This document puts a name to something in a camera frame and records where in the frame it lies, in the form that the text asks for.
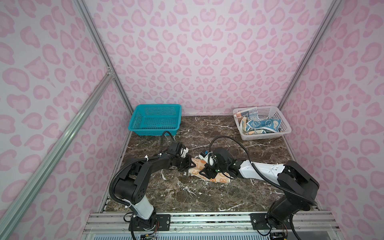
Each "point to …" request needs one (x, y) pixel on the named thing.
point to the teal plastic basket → (154, 120)
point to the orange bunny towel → (199, 165)
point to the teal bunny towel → (273, 124)
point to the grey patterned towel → (251, 115)
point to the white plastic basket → (265, 111)
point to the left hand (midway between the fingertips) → (197, 163)
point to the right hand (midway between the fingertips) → (203, 168)
